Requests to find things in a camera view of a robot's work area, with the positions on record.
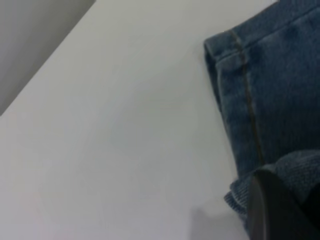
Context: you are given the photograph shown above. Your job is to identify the blue denim jeans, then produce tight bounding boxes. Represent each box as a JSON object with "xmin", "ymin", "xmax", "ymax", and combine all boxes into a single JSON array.
[{"xmin": 203, "ymin": 0, "xmax": 320, "ymax": 240}]

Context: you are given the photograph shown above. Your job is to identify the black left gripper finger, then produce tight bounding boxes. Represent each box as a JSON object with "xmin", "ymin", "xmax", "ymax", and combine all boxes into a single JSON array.
[{"xmin": 246, "ymin": 169, "xmax": 320, "ymax": 240}]

